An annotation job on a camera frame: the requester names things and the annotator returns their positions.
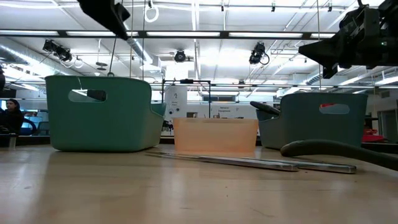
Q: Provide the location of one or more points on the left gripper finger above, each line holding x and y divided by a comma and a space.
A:
105, 15

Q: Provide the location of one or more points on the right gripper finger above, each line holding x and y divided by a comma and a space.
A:
329, 51

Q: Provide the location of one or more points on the silver table knife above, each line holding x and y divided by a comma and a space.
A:
335, 168
264, 165

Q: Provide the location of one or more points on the black ceiling spotlight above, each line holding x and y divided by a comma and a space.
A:
257, 53
180, 56
59, 51

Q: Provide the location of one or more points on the blue plastic bin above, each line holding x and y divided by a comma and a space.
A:
298, 124

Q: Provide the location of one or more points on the ceiling linear light fixture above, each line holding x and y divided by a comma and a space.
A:
183, 33

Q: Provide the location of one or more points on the red box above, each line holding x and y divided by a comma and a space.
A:
371, 138

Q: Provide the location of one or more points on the green plastic bin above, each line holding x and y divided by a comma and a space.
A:
124, 124

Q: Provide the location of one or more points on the person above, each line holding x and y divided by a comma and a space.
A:
12, 116

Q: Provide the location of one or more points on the orange translucent plastic bin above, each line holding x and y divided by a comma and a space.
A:
214, 135

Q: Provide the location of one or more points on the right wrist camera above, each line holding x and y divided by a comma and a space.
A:
370, 18

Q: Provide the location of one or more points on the black rack frame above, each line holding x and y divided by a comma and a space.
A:
186, 81

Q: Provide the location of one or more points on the black aluminium table frame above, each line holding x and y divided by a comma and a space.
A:
31, 140

